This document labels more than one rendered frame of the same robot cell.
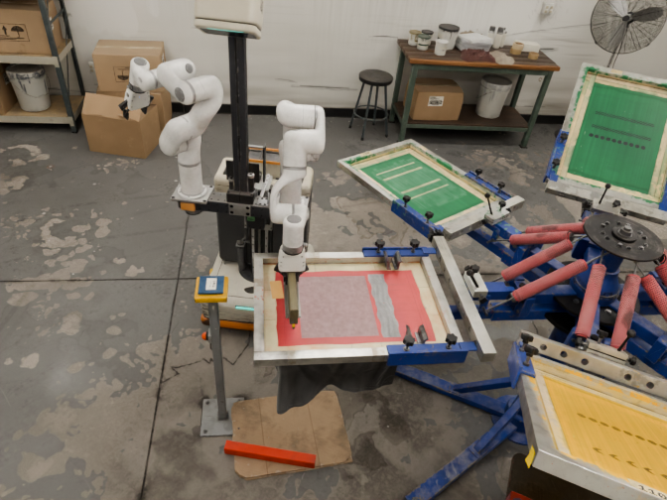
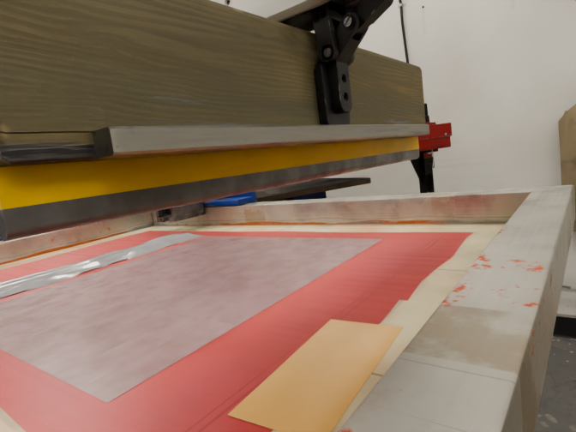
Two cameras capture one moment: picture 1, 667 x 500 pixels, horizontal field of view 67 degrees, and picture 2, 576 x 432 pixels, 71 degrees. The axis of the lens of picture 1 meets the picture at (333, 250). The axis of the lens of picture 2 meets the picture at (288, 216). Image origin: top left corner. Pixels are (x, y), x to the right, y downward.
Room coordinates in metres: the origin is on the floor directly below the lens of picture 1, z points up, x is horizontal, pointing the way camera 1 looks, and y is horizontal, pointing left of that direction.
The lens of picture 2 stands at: (1.64, 0.36, 1.07)
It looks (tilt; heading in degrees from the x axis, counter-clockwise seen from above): 8 degrees down; 229
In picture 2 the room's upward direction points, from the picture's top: 8 degrees counter-clockwise
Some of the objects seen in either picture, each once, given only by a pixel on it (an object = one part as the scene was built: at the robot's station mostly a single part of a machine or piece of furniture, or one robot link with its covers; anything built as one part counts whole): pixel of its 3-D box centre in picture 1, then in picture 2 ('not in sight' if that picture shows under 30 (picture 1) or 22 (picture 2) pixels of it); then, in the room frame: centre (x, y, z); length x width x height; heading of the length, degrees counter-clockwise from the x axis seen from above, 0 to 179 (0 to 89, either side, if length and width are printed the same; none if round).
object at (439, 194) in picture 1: (443, 182); not in sight; (2.36, -0.54, 1.05); 1.08 x 0.61 x 0.23; 41
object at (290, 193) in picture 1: (291, 187); not in sight; (1.90, 0.22, 1.21); 0.16 x 0.13 x 0.15; 0
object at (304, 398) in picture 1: (338, 379); not in sight; (1.26, -0.08, 0.74); 0.46 x 0.04 x 0.42; 101
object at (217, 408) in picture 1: (217, 359); not in sight; (1.48, 0.48, 0.48); 0.22 x 0.22 x 0.96; 11
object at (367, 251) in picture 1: (394, 256); not in sight; (1.79, -0.28, 0.98); 0.30 x 0.05 x 0.07; 101
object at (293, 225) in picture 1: (296, 223); not in sight; (1.46, 0.14, 1.34); 0.15 x 0.10 x 0.11; 9
